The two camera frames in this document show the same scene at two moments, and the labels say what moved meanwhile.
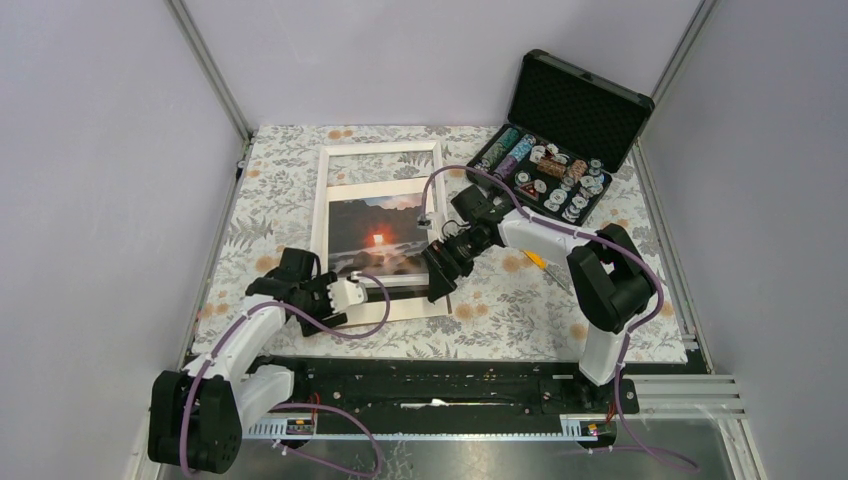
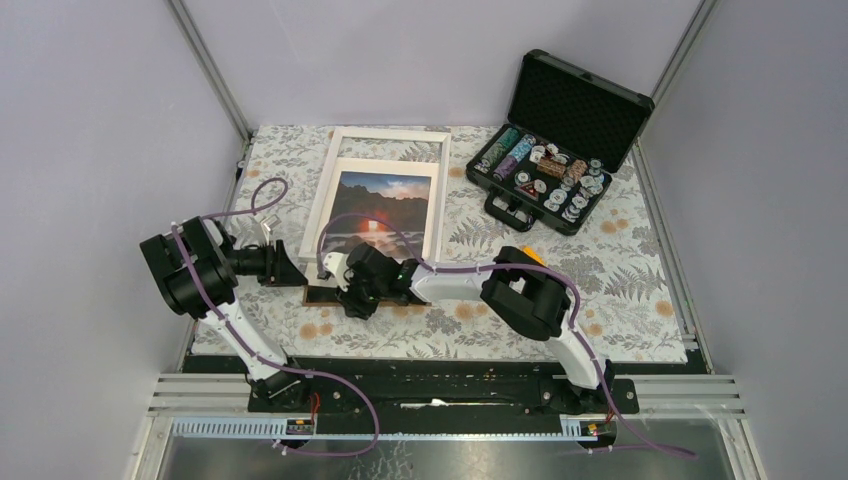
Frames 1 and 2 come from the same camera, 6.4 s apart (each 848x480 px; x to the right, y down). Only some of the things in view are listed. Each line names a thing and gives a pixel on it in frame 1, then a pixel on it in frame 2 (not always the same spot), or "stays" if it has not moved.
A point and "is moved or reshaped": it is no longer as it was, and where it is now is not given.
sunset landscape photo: x=377 y=236 stays
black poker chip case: x=572 y=129 stays
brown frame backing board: x=402 y=292 is moved or reshaped
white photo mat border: x=370 y=312 to x=359 y=165
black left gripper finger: x=309 y=328 to x=286 y=273
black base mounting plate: x=456 y=388 stays
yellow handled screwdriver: x=542 y=263 stays
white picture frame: x=320 y=223 is moved or reshaped
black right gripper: x=441 y=282 to x=354 y=307
